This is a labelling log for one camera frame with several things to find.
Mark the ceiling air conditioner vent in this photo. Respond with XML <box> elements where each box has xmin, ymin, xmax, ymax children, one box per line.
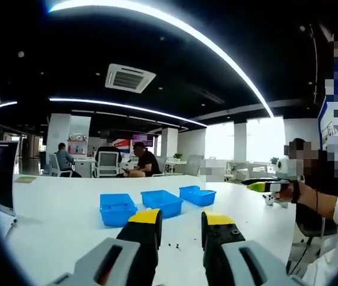
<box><xmin>105</xmin><ymin>63</ymin><xmax>157</xmax><ymax>94</ymax></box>

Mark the silver laptop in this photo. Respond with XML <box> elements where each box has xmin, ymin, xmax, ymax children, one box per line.
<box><xmin>0</xmin><ymin>140</ymin><xmax>20</xmax><ymax>236</ymax></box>

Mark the white blue display board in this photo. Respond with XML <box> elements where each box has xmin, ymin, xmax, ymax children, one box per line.
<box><xmin>317</xmin><ymin>97</ymin><xmax>336</xmax><ymax>150</ymax></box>

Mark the white mesh office chair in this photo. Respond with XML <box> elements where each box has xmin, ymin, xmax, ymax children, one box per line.
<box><xmin>93</xmin><ymin>151</ymin><xmax>121</xmax><ymax>179</ymax></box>

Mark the curved ceiling light strip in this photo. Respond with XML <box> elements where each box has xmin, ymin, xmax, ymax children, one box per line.
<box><xmin>49</xmin><ymin>97</ymin><xmax>208</xmax><ymax>128</ymax></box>

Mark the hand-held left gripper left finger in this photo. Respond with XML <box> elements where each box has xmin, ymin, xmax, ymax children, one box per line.
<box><xmin>46</xmin><ymin>208</ymin><xmax>163</xmax><ymax>286</ymax></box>

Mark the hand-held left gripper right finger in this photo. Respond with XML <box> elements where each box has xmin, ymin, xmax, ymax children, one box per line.
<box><xmin>201</xmin><ymin>210</ymin><xmax>306</xmax><ymax>286</ymax></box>

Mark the white display pillar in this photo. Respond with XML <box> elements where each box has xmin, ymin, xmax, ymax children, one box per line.
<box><xmin>46</xmin><ymin>113</ymin><xmax>92</xmax><ymax>163</ymax></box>

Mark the colourful display shelf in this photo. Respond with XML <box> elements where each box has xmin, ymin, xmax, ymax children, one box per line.
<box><xmin>67</xmin><ymin>135</ymin><xmax>88</xmax><ymax>156</ymax></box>

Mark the person's right hand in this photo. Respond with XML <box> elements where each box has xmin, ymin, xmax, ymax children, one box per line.
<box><xmin>277</xmin><ymin>182</ymin><xmax>295</xmax><ymax>205</ymax></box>

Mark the blue plastic bin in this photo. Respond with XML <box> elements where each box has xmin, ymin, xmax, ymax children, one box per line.
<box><xmin>140</xmin><ymin>189</ymin><xmax>184</xmax><ymax>219</ymax></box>
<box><xmin>179</xmin><ymin>185</ymin><xmax>217</xmax><ymax>207</ymax></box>
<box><xmin>99</xmin><ymin>193</ymin><xmax>139</xmax><ymax>228</ymax></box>

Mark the black wristband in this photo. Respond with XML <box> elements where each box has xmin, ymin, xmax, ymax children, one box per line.
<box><xmin>290</xmin><ymin>180</ymin><xmax>301</xmax><ymax>205</ymax></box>

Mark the purple wall screen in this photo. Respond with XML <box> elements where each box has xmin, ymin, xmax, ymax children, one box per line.
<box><xmin>132</xmin><ymin>133</ymin><xmax>154</xmax><ymax>147</ymax></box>

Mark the long curved ceiling light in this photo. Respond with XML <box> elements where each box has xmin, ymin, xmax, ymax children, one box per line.
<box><xmin>48</xmin><ymin>0</ymin><xmax>275</xmax><ymax>118</ymax></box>

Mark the white handheld controller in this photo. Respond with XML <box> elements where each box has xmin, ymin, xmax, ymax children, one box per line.
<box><xmin>261</xmin><ymin>192</ymin><xmax>289</xmax><ymax>209</ymax></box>

